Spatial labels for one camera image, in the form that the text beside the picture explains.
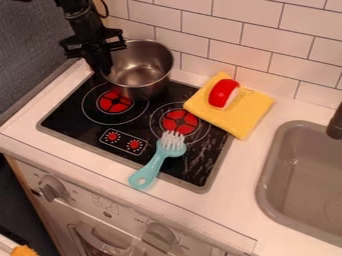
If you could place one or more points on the red and white toy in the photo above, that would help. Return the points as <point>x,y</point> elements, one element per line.
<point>222,94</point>

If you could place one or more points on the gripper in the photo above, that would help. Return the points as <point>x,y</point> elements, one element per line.
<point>91,41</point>

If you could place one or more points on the silver pot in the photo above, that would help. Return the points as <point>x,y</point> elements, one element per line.
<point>141,68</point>

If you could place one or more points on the yellow cloth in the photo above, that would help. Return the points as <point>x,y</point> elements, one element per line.
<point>231,111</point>

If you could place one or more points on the toy sink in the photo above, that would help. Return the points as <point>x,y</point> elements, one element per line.
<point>307,186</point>

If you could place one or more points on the light blue toy brush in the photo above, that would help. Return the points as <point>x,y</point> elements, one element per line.
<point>159,159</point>

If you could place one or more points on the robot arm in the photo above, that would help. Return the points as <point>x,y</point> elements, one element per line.
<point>79,15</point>

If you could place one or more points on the toy stove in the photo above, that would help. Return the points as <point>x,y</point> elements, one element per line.
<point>133,133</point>

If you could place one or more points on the tap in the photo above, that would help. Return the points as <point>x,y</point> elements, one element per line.
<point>335,123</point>

